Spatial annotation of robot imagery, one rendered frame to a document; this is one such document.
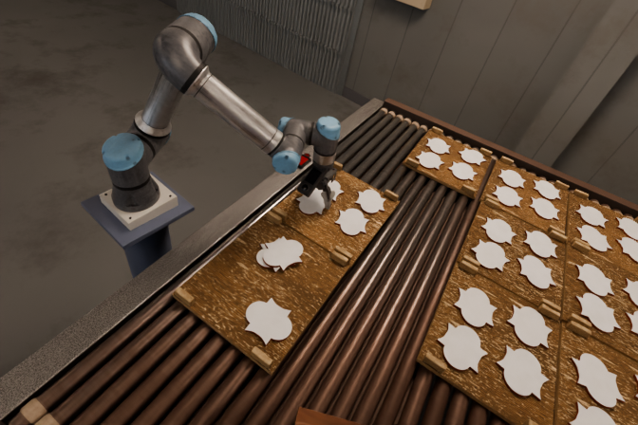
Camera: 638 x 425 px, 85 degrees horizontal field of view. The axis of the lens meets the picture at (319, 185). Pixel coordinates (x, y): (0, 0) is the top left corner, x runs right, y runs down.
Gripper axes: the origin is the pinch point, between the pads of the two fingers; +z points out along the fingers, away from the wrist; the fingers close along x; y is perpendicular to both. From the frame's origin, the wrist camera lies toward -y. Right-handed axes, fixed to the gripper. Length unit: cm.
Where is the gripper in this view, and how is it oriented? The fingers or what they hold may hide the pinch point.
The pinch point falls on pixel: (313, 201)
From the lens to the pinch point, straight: 131.4
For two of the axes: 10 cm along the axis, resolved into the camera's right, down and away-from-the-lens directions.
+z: -1.2, 6.9, 7.1
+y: 5.6, -5.5, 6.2
